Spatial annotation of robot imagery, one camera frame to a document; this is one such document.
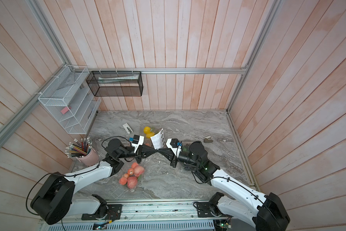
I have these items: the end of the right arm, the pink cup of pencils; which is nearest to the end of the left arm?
the end of the right arm

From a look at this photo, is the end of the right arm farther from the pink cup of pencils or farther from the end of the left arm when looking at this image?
the pink cup of pencils

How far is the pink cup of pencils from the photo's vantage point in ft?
2.68
